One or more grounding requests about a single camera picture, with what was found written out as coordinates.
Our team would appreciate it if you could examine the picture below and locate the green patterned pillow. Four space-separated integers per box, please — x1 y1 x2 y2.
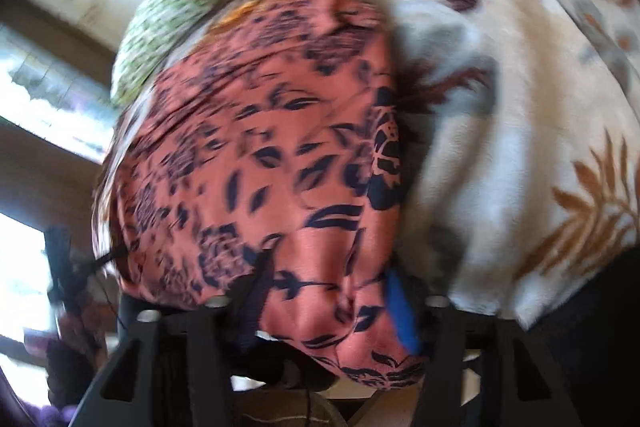
110 0 226 105

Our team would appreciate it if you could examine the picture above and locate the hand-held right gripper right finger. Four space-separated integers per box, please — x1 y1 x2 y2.
387 268 583 427

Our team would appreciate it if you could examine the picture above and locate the leaf print fleece blanket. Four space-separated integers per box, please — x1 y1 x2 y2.
100 0 640 333

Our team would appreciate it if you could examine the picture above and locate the orange floral print garment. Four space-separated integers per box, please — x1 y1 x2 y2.
92 0 431 390

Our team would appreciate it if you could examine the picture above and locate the person's black clothing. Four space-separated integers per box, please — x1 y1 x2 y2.
527 249 640 427

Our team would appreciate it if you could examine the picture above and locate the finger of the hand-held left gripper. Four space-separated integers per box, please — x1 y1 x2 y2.
44 227 126 310

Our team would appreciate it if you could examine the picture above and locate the window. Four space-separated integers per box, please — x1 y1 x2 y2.
0 212 57 348

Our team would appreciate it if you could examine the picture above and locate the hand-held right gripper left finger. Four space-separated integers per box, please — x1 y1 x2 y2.
67 251 275 427

